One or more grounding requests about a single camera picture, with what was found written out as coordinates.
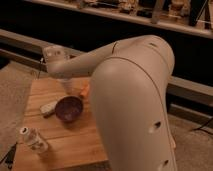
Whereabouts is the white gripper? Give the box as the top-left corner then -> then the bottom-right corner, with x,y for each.
59,79 -> 76,95

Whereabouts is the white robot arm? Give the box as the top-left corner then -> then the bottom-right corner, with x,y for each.
43,35 -> 177,171

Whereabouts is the dark purple bowl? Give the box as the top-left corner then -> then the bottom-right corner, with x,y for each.
55,96 -> 83,122

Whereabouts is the wooden board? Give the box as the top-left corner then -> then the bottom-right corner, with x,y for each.
12,78 -> 107,171

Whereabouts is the clear plastic bottle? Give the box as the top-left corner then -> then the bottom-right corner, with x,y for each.
20,127 -> 48,154

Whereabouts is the black object at floor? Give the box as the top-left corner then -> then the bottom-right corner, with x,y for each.
0,144 -> 17,170

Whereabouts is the cluttered wooden shelf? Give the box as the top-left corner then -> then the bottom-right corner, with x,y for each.
25,0 -> 213,40

